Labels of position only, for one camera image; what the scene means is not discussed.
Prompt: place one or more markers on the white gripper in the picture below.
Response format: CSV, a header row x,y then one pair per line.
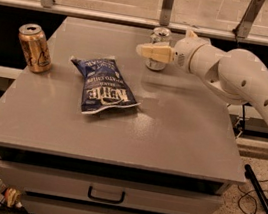
x,y
182,51

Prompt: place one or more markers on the silver 7up can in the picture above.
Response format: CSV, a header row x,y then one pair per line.
x,y
163,35

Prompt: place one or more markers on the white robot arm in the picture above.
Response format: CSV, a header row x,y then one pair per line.
x,y
236,76

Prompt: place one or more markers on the gold soda can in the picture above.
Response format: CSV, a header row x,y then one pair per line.
x,y
34,45

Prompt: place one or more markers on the blue kettle chips bag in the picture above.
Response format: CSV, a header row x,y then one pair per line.
x,y
104,86

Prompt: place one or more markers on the grey drawer cabinet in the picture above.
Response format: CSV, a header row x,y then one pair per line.
x,y
173,153

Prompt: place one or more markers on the black pole on floor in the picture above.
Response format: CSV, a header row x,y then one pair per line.
x,y
249,174

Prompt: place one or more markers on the middle metal window bracket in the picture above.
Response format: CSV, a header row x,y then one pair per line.
x,y
165,13

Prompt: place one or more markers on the right metal window bracket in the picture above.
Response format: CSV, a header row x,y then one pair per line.
x,y
243,28

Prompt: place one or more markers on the black drawer handle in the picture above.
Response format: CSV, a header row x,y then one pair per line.
x,y
106,197

